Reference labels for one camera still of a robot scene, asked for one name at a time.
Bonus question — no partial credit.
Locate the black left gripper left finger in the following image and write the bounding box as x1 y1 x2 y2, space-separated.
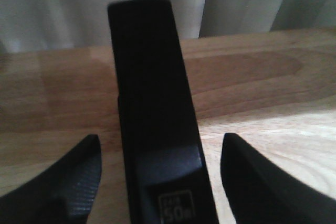
1 134 101 223

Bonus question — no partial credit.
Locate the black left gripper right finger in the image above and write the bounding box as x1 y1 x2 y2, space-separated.
220 133 335 223

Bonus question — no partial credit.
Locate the black stapler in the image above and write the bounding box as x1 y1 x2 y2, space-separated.
107 0 218 223

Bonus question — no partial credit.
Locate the white curtain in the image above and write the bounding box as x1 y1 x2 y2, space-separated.
1 0 335 54

